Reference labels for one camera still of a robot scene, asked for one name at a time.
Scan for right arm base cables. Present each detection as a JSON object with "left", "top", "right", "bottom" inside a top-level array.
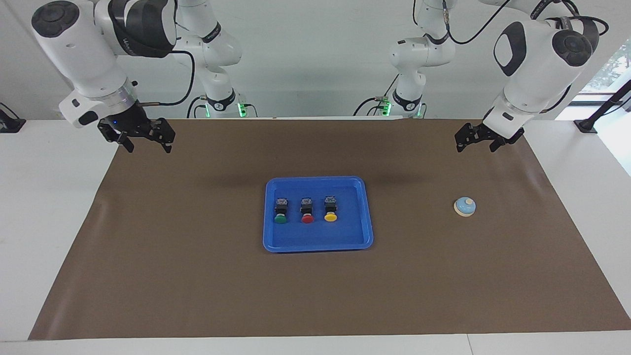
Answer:
[{"left": 186, "top": 95, "right": 258, "bottom": 119}]

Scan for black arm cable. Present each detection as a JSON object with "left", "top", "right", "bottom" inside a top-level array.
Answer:
[
  {"left": 140, "top": 49, "right": 196, "bottom": 107},
  {"left": 441, "top": 0, "right": 609, "bottom": 46}
]

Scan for black clamp mount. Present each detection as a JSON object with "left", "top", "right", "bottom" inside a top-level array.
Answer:
[{"left": 0, "top": 103, "right": 26, "bottom": 134}]

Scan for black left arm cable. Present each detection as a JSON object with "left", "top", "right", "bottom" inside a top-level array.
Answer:
[{"left": 441, "top": 0, "right": 609, "bottom": 46}]

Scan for window with green foliage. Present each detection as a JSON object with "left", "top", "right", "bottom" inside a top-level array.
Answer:
[{"left": 584, "top": 42, "right": 631, "bottom": 94}]

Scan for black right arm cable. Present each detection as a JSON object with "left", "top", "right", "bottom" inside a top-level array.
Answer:
[{"left": 140, "top": 49, "right": 196, "bottom": 107}]

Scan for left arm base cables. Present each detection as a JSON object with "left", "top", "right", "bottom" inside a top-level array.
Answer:
[{"left": 353, "top": 74, "right": 401, "bottom": 117}]

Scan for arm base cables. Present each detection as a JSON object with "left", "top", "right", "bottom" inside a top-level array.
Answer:
[
  {"left": 353, "top": 74, "right": 401, "bottom": 117},
  {"left": 186, "top": 95, "right": 258, "bottom": 119}
]

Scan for light blue desk bell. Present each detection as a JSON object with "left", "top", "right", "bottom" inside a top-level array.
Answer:
[{"left": 454, "top": 196, "right": 477, "bottom": 218}]

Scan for blue plastic tray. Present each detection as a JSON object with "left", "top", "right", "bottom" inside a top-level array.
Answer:
[{"left": 262, "top": 176, "right": 374, "bottom": 253}]

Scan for brown table mat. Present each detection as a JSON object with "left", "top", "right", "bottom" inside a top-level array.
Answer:
[{"left": 28, "top": 117, "right": 631, "bottom": 341}]

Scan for black stand with pole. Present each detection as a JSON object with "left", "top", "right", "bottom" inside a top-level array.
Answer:
[{"left": 573, "top": 79, "right": 631, "bottom": 134}]

